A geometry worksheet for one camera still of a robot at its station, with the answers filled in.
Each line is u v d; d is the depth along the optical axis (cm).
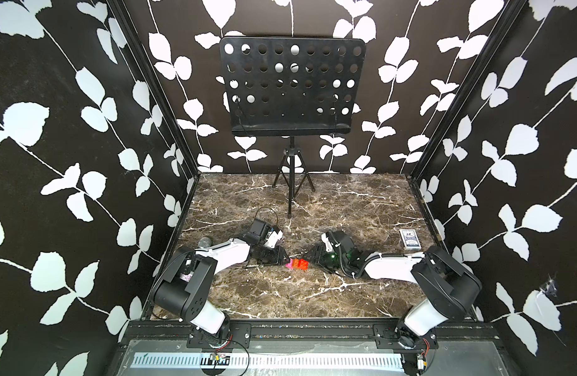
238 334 75
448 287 46
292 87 66
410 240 95
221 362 72
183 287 44
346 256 70
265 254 78
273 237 85
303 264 86
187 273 50
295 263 87
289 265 87
